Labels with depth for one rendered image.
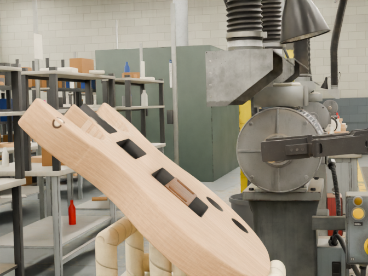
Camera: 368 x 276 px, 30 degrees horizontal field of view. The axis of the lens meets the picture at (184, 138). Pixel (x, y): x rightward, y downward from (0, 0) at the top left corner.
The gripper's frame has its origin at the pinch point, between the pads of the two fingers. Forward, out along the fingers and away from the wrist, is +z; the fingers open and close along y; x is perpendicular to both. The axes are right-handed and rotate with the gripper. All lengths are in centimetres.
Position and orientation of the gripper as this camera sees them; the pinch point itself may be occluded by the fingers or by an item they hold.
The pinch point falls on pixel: (282, 148)
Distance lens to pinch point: 106.3
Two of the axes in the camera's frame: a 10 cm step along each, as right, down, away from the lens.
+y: 2.1, -0.6, 9.8
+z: -9.7, 0.9, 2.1
